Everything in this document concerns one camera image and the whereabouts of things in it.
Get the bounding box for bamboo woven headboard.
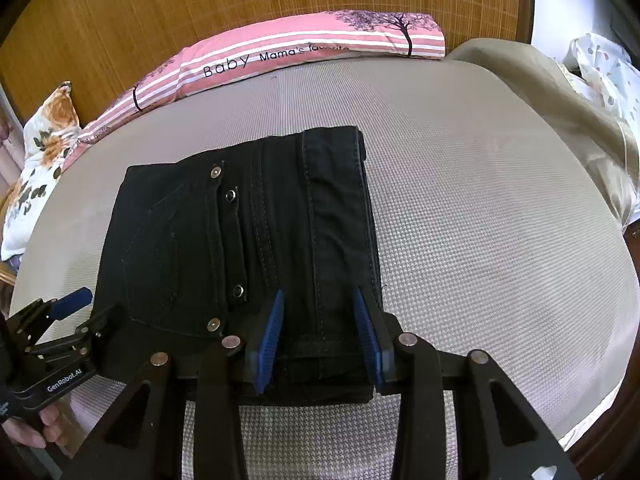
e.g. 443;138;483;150
0;0;533;131

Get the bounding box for white spotted cloth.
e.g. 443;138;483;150
562;32;640;126

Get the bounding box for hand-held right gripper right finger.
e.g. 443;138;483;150
352;287;583;480

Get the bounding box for floral pillow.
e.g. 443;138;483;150
0;80;83;263

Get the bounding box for pink striped pillow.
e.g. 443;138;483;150
60;10;447;171

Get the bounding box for wooden bed frame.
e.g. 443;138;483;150
560;375;640;480

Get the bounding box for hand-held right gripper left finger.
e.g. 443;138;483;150
60;289;287;480

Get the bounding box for person's left hand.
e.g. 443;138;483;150
0;399;68;449

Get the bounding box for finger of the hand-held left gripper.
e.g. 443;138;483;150
7;286;95;345
27;306;128;362

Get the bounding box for grey woven bed mat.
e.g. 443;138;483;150
7;55;640;480

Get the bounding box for beige blanket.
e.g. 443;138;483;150
446;37;640;233

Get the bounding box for black pants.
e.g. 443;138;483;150
92;125;386;406

